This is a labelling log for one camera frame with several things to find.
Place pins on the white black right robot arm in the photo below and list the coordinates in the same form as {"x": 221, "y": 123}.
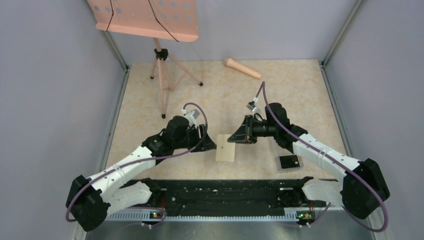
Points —
{"x": 357, "y": 183}

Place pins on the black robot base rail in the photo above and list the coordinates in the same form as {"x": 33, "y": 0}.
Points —
{"x": 227, "y": 198}

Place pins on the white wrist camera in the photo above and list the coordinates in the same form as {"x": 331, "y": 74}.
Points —
{"x": 252, "y": 106}
{"x": 191, "y": 116}

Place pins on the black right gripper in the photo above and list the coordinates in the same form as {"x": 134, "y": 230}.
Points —
{"x": 245, "y": 133}

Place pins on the beige leather card holder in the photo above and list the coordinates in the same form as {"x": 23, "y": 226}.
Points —
{"x": 225, "y": 151}

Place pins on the pink music stand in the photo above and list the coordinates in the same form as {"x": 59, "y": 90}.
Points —
{"x": 156, "y": 19}

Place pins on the pink microphone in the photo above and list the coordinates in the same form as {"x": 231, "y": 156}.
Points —
{"x": 229, "y": 62}

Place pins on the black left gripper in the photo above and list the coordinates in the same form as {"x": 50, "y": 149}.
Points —
{"x": 204, "y": 143}

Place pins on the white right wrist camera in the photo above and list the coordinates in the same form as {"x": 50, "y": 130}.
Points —
{"x": 252, "y": 106}

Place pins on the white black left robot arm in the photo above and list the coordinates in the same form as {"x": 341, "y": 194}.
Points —
{"x": 92, "y": 199}

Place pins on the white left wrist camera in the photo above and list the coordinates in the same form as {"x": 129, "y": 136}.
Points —
{"x": 191, "y": 116}

